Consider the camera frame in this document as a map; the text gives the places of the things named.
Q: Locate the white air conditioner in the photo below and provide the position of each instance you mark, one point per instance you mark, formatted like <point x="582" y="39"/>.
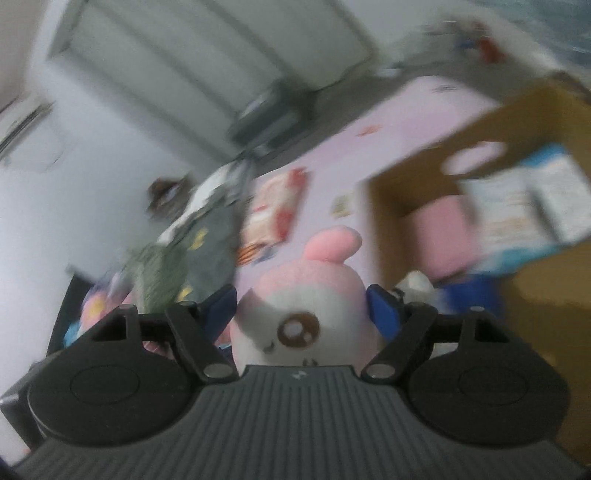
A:
<point x="23" y="124"/>

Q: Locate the blue white wipes packet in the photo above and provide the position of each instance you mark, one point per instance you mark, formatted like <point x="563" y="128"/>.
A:
<point x="503" y="217"/>

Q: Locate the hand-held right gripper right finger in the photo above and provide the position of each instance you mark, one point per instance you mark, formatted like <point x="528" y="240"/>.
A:
<point x="383" y="311"/>

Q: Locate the grey curtain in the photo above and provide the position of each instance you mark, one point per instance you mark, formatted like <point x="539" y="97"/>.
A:
<point x="194" y="60"/>

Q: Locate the pink soft pack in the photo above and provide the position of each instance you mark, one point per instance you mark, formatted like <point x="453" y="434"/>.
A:
<point x="443" y="235"/>

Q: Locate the pink plush toy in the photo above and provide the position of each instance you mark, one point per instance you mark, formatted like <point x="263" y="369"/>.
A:
<point x="304" y="295"/>

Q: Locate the cardboard box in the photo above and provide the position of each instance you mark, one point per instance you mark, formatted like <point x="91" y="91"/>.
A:
<point x="545" y="332"/>

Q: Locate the green leaf-print pillow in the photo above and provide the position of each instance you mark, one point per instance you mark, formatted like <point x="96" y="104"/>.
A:
<point x="154" y="277"/>

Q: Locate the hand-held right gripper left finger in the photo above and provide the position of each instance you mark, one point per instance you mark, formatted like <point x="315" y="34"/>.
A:
<point x="221" y="309"/>

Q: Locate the pink printed blanket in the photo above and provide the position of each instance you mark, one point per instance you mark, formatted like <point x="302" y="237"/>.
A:
<point x="101" y="309"/>

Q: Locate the grey duvet yellow prints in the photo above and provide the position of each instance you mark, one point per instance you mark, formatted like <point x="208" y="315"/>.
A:
<point x="212" y="244"/>

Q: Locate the pink wet wipes pack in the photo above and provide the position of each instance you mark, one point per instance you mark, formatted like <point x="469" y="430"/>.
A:
<point x="272" y="207"/>

